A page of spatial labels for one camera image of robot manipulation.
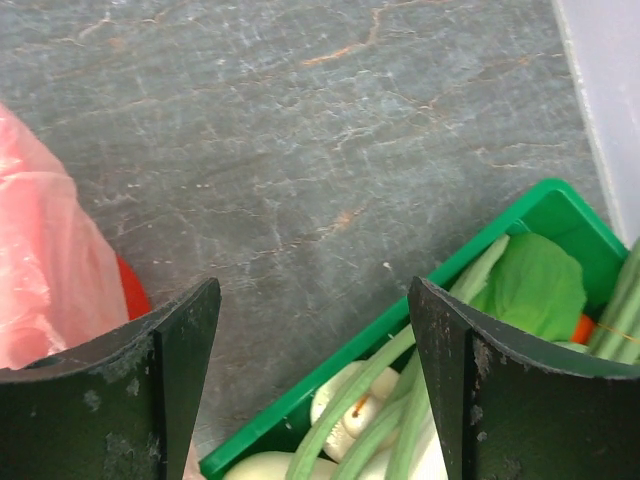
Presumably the red plastic waste basket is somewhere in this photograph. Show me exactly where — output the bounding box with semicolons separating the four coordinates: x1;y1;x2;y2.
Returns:
116;255;152;321

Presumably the green long beans bundle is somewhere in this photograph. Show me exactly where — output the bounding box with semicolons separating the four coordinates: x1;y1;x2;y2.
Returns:
284;238;640;480

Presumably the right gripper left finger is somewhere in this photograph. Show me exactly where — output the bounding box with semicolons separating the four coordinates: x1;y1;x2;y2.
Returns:
1;278;221;479

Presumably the green leafy vegetable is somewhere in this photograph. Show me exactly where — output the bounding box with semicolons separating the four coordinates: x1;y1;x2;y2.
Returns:
449;232;587;342

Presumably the orange carrot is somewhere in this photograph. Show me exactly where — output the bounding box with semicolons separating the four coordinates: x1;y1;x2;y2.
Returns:
570;314;596;345

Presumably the green vegetable tray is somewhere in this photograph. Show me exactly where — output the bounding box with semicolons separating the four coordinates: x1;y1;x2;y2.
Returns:
200;179;628;479

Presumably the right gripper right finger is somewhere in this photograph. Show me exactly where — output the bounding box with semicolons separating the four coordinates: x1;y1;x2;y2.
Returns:
408;278;639;479

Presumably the pink plastic bin liner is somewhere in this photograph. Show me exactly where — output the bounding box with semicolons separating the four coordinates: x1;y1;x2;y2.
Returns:
0;102;206;480

